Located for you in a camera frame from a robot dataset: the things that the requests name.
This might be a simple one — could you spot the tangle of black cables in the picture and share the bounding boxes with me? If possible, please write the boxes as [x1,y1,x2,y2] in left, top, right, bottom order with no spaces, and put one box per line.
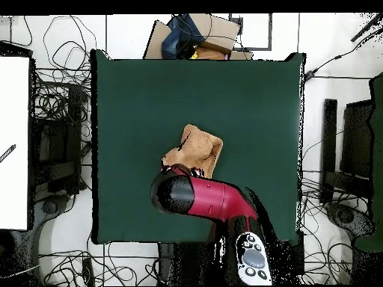
[34,14,99,144]

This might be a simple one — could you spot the black rod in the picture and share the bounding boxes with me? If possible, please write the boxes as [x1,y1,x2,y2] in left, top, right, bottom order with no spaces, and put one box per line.
[350,13,383,43]

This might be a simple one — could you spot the white panel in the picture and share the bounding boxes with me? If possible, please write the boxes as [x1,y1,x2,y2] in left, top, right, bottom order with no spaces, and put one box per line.
[0,55,31,231]

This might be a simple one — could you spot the black chair frame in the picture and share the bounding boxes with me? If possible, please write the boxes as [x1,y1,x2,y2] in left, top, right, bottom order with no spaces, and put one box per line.
[319,98,375,204]

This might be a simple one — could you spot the orange terry towel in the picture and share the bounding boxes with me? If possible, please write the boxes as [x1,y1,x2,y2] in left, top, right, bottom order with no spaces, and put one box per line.
[161,123,224,179]

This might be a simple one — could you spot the flat brown cardboard sheet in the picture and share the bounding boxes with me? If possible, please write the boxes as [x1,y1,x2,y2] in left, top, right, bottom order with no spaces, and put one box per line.
[143,19,173,60]

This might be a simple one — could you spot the striped black strap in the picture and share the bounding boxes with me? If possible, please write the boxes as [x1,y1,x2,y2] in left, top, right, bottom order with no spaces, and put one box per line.
[0,143,16,164]

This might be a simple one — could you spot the brown cardboard box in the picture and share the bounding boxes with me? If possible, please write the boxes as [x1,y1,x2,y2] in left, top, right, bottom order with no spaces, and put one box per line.
[188,13,242,55]

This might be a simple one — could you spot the black equipment rack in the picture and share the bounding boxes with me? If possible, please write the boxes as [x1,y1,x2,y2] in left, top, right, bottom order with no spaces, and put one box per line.
[31,83,88,195]

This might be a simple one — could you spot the dark green table cloth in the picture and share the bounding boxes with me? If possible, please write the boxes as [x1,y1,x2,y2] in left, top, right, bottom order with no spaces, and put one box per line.
[90,49,307,245]

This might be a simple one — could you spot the blue jeans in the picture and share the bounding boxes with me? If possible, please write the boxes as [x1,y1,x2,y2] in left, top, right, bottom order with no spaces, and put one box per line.
[161,13,206,60]

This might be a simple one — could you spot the grey square floor frame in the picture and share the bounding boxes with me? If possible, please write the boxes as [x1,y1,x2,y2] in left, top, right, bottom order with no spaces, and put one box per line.
[228,13,273,51]

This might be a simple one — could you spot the black stand base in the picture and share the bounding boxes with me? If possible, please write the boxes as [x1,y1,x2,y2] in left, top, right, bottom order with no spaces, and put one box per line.
[325,201,376,240]
[34,194,73,222]

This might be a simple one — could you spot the black power adapter cable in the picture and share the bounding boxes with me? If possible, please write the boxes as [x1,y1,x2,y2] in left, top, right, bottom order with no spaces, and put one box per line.
[303,28,383,83]

